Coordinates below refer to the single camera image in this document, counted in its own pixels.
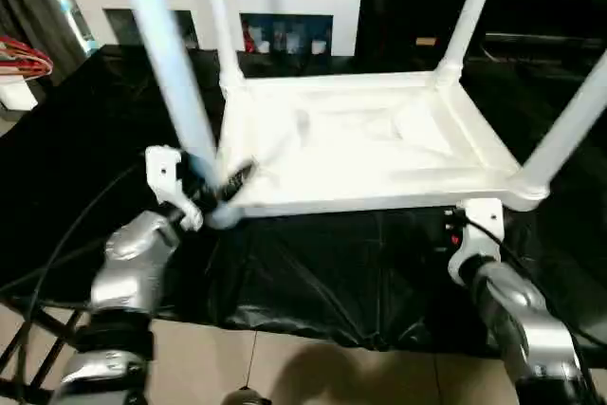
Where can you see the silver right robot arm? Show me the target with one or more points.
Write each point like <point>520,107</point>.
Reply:
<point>522,320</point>

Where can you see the black folding table frame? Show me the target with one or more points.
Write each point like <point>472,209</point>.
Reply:
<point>38,358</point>

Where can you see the black flat bar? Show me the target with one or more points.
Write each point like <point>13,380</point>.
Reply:
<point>550,45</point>

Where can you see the white plastic table top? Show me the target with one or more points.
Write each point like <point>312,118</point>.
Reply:
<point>360,149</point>

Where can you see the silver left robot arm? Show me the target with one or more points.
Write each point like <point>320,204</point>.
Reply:
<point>128,263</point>

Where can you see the black work mat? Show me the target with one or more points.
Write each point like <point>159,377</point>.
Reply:
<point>322,272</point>

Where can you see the white plastic table leg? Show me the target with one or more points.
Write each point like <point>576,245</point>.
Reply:
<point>569,130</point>
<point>175,73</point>
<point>469,16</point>
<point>220,16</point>

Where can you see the small tan block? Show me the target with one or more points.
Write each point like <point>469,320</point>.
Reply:
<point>425,42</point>

